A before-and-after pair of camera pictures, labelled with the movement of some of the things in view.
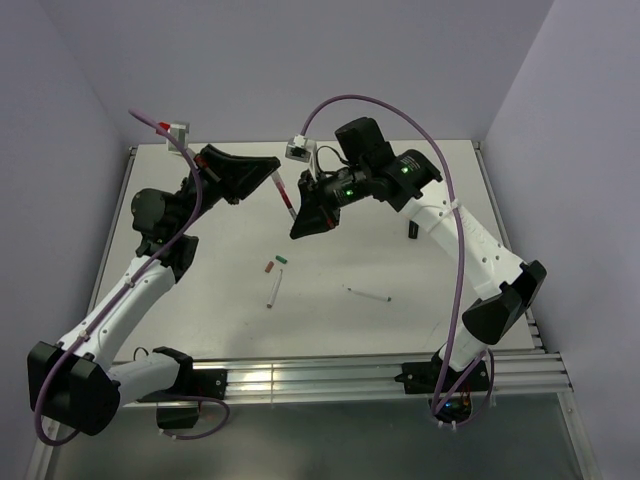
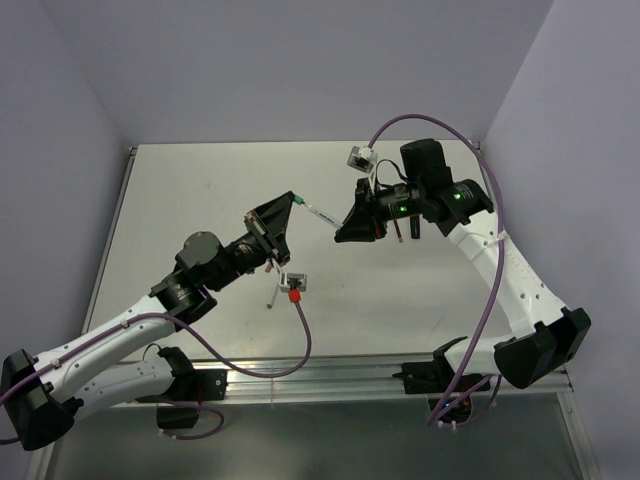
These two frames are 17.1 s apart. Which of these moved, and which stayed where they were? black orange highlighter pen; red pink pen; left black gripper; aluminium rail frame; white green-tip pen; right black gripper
Moved: white green-tip pen; red pink pen; right black gripper; left black gripper
Stayed: aluminium rail frame; black orange highlighter pen
